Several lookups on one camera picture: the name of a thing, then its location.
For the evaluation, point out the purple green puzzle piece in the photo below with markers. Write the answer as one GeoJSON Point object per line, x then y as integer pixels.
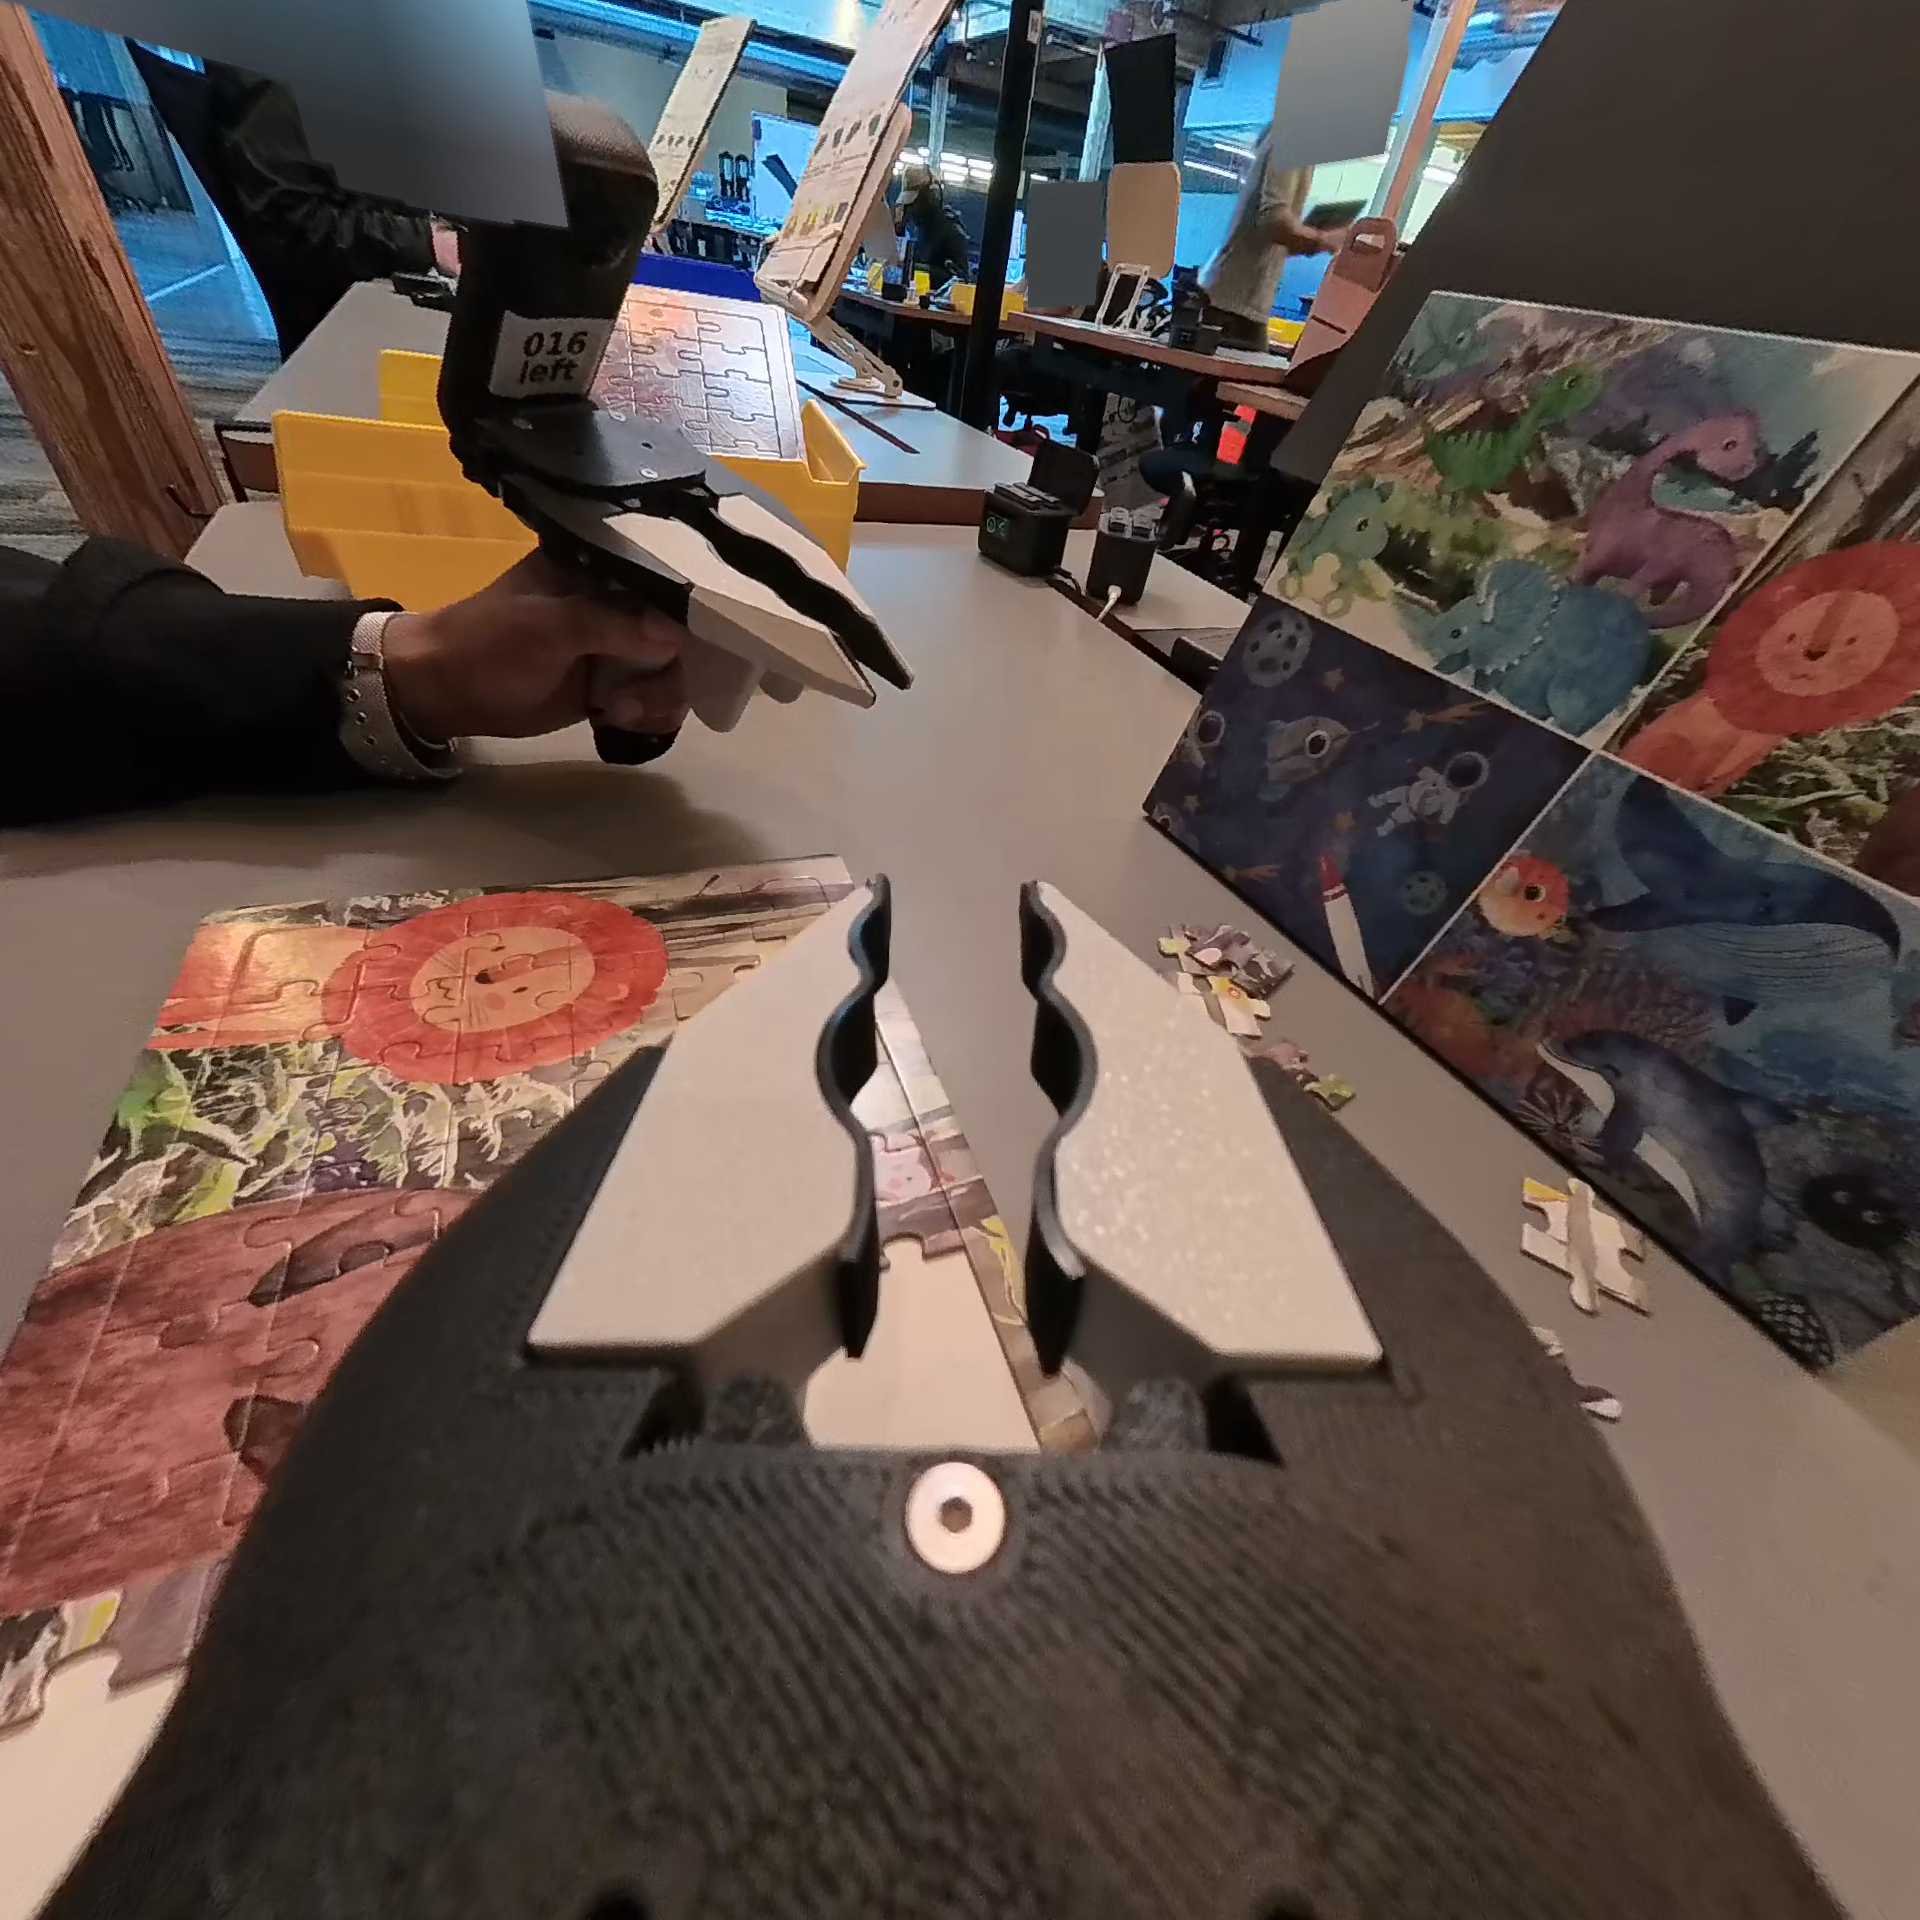
{"type": "Point", "coordinates": [1305, 1084]}

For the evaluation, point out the person's left forearm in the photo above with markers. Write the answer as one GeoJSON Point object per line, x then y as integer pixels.
{"type": "Point", "coordinates": [150, 674]}

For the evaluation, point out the purple white puzzle piece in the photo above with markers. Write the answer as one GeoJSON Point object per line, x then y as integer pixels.
{"type": "Point", "coordinates": [1575, 1373]}

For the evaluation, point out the black partition panel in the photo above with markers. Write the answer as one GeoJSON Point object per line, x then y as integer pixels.
{"type": "Point", "coordinates": [1651, 150]}

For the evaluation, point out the wooden chart stand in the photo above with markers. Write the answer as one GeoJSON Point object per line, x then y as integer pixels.
{"type": "Point", "coordinates": [704, 90]}
{"type": "Point", "coordinates": [840, 196]}

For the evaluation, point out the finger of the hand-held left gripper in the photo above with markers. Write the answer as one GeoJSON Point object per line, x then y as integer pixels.
{"type": "Point", "coordinates": [802, 562]}
{"type": "Point", "coordinates": [764, 645]}

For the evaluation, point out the reddish assembled jigsaw puzzle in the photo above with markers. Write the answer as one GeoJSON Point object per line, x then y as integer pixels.
{"type": "Point", "coordinates": [704, 368]}

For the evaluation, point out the person's left hand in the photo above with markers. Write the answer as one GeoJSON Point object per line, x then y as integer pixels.
{"type": "Point", "coordinates": [511, 662]}

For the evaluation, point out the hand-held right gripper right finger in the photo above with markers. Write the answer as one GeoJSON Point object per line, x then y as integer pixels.
{"type": "Point", "coordinates": [1214, 1200]}

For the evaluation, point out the black charger block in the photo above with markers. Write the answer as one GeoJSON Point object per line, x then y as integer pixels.
{"type": "Point", "coordinates": [1120, 557]}

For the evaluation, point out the black charging case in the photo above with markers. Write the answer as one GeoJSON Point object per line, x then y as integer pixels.
{"type": "Point", "coordinates": [1027, 524]}

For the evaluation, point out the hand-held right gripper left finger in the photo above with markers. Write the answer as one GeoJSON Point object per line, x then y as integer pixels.
{"type": "Point", "coordinates": [704, 1200]}

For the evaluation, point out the wooden pillar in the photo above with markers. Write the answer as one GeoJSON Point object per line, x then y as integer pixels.
{"type": "Point", "coordinates": [90, 300]}

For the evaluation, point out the clump of puzzle pieces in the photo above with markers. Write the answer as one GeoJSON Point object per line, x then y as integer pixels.
{"type": "Point", "coordinates": [1224, 961]}

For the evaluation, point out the silver wristwatch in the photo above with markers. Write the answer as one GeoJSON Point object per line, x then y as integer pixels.
{"type": "Point", "coordinates": [382, 704]}

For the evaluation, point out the black pole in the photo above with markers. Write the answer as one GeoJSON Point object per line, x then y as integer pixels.
{"type": "Point", "coordinates": [996, 224]}

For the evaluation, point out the yellow plastic bin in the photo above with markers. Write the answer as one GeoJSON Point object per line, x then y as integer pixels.
{"type": "Point", "coordinates": [375, 494]}

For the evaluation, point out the illustrated puzzle picture board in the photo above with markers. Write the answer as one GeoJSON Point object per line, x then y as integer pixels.
{"type": "Point", "coordinates": [1575, 750]}

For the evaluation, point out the pale yellow puzzle piece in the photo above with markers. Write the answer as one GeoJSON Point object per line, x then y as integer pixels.
{"type": "Point", "coordinates": [1583, 1238]}

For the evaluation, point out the partly assembled jigsaw puzzle tray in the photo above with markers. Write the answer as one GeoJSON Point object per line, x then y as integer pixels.
{"type": "Point", "coordinates": [299, 1200]}

